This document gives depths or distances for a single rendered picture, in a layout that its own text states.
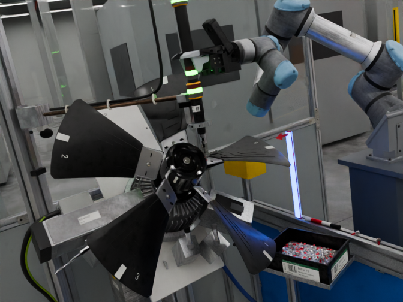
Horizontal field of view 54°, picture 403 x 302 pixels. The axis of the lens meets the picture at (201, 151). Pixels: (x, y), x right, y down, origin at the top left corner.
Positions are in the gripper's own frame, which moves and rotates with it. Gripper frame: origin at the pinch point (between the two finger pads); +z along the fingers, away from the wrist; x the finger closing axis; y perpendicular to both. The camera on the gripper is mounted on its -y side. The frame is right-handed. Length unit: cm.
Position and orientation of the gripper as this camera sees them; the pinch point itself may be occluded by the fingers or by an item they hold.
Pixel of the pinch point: (179, 55)
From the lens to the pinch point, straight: 112.6
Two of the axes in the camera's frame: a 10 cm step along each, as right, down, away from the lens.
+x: -5.4, -1.1, 8.3
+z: -8.2, 2.6, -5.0
